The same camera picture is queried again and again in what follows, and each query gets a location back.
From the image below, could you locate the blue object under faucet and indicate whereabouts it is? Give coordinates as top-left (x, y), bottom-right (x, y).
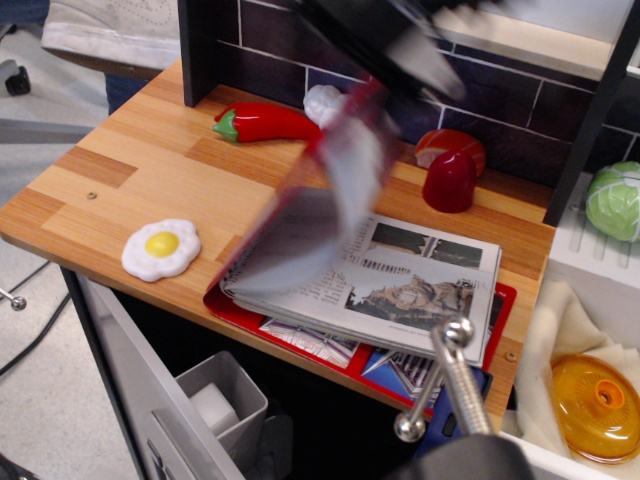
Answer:
top-left (414, 368), bottom-right (493, 457)

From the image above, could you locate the green toy cabbage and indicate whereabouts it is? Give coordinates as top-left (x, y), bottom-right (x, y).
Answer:
top-left (586, 161), bottom-right (639, 242)

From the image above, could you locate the office chair caster wheel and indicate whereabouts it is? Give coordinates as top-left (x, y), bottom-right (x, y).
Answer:
top-left (1, 60), bottom-right (31, 96)

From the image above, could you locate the red toy chili pepper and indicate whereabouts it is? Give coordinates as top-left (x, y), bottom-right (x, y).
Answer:
top-left (212, 102), bottom-right (320, 143)

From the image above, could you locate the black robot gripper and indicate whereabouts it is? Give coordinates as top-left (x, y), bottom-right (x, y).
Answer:
top-left (295, 1), bottom-right (466, 100)

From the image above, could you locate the cream cloth in sink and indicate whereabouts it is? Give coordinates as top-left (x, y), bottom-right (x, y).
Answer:
top-left (515, 280), bottom-right (639, 457)

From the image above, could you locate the white dish rack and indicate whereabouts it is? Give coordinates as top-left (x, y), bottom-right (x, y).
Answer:
top-left (549, 173), bottom-right (639, 287)

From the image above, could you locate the white sneaker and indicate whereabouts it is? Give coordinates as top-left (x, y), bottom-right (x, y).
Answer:
top-left (41, 0), bottom-right (180, 70)

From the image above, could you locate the red spiral-bound photo book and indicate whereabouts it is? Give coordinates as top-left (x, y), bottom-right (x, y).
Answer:
top-left (202, 74), bottom-right (519, 419)

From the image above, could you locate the black floor cable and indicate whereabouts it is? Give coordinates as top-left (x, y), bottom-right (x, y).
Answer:
top-left (0, 259), bottom-right (71, 376)

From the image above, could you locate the chrome knob at left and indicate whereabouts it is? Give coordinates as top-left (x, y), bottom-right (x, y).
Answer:
top-left (0, 289), bottom-right (27, 311)

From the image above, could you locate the grey plastic bin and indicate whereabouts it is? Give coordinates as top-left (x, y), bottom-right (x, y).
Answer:
top-left (177, 351), bottom-right (268, 471)

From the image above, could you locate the chrome faucet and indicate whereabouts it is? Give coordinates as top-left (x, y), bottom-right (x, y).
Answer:
top-left (394, 317), bottom-right (494, 443)

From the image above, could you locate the grey cabinet door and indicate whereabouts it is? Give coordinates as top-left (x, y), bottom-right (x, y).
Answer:
top-left (74, 274), bottom-right (243, 479)

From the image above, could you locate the white foam block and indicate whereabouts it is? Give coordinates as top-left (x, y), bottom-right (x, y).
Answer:
top-left (189, 383), bottom-right (239, 436)

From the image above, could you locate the toy ice cream cone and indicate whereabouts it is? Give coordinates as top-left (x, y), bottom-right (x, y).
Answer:
top-left (303, 85), bottom-right (349, 130)

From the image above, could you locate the toy salmon sushi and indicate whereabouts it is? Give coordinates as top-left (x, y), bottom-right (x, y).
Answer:
top-left (415, 129), bottom-right (486, 177)

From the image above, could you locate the black shelf upright post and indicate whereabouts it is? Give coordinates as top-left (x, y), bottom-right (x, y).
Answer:
top-left (543, 0), bottom-right (639, 227)

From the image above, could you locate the toy fried egg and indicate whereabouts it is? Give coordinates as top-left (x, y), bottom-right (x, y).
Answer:
top-left (121, 219), bottom-right (201, 282)

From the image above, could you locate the orange plastic pot lid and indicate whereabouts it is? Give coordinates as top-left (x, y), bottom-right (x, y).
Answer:
top-left (551, 354), bottom-right (639, 464)

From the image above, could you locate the dark red plastic dome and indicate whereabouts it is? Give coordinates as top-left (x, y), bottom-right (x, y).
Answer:
top-left (422, 151), bottom-right (477, 213)

